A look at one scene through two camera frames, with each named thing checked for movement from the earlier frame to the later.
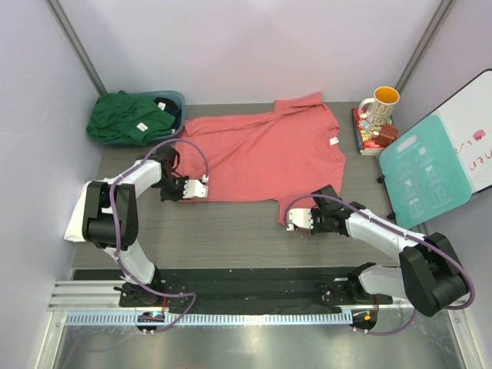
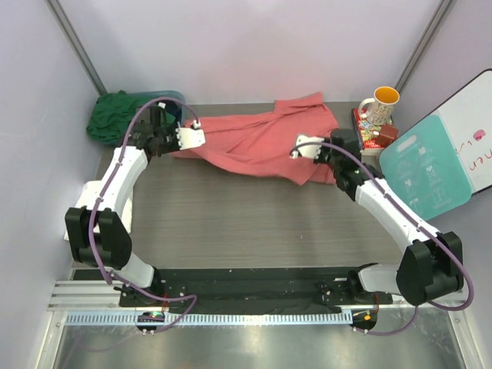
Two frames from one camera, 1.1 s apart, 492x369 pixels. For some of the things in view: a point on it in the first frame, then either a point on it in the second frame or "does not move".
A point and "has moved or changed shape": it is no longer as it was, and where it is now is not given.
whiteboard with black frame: [467, 112] does not move
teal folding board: [423, 174] does not move
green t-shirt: [130, 119] does not move
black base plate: [251, 290] does not move
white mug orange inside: [385, 101] does not move
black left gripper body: [171, 189] to [167, 140]
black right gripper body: [320, 224] to [326, 157]
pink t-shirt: [286, 157] has moved or changed shape
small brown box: [388, 134] does not move
